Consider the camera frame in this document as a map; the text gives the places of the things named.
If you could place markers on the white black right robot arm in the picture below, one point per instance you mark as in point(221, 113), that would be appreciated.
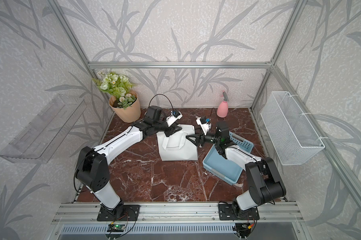
point(263, 179)

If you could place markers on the right circuit board with wires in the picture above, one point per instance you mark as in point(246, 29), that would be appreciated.
point(243, 227)

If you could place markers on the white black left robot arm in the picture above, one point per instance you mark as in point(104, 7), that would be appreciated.
point(92, 168)

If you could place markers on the pink spray bottle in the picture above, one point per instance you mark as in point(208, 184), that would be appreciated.
point(222, 109)

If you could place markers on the green circuit board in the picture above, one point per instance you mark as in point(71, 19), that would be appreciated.
point(116, 228)

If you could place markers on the white wire mesh basket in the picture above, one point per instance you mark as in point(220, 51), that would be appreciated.
point(291, 133)

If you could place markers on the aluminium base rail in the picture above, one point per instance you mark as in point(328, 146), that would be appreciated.
point(173, 218)

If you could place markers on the white insulated delivery bag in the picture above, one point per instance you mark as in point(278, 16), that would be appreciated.
point(176, 147)

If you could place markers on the artificial green white plant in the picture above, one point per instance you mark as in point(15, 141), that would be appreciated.
point(118, 86)

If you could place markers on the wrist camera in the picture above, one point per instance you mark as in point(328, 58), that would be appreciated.
point(204, 123)
point(173, 117)

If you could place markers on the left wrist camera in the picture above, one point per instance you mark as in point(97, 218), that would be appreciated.
point(173, 117)

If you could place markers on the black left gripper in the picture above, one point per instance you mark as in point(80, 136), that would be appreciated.
point(172, 128)

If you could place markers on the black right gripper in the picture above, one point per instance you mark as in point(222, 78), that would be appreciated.
point(198, 139)

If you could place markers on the clear plastic wall shelf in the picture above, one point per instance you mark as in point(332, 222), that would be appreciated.
point(40, 139)

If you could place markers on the light blue plastic basket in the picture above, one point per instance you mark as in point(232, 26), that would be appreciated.
point(226, 170)

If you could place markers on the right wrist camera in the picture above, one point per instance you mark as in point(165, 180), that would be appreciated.
point(204, 123)

